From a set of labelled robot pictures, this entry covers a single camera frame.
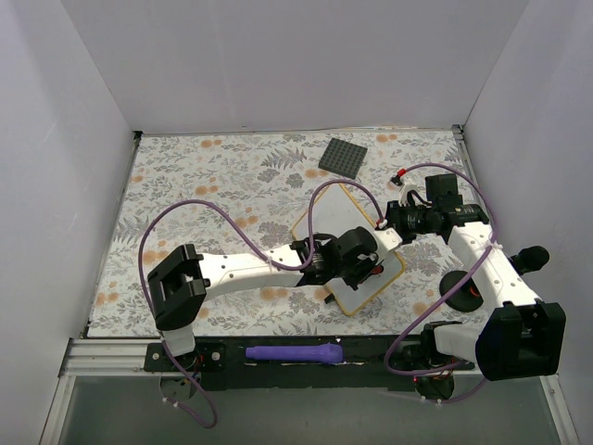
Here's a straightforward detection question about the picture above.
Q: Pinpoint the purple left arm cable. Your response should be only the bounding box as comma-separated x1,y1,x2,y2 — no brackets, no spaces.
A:
138,178,388,428

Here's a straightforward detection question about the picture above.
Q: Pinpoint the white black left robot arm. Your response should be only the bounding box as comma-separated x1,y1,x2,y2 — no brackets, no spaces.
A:
147,226,388,371

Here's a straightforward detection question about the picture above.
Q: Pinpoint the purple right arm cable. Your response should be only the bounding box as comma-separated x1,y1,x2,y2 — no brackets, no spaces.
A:
383,161,500,403

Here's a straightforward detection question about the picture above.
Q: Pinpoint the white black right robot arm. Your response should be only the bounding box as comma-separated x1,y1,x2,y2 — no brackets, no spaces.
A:
385,173,566,381

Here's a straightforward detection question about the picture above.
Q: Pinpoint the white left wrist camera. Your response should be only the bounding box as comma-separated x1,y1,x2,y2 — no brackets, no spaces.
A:
372,220,402,258

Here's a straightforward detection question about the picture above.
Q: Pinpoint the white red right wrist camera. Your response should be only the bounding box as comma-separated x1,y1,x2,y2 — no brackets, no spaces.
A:
389,169,418,207

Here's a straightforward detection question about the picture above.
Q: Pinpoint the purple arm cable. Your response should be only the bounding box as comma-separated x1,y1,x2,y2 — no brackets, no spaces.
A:
138,178,388,428
383,161,500,403

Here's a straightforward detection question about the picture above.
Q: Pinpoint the aluminium frame rail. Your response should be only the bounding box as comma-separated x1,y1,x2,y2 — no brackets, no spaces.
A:
58,337,158,377

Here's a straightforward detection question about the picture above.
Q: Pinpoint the dark grey studded baseplate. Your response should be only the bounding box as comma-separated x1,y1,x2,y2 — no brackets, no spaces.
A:
318,138,368,180

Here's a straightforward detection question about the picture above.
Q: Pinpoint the purple marker pen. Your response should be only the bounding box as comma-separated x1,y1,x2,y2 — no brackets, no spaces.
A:
246,343,344,364

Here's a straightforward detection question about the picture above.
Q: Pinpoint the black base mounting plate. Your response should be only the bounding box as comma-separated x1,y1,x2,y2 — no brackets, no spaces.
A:
144,336,454,399

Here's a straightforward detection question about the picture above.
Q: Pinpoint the yellow framed small whiteboard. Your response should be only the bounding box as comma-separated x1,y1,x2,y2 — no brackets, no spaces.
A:
291,184,405,316

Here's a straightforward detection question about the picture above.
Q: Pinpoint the black round stand base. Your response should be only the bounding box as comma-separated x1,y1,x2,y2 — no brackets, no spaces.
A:
439,270,484,313

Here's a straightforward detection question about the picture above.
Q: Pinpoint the floral patterned table mat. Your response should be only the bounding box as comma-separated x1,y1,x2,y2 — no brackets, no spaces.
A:
86,133,487,337

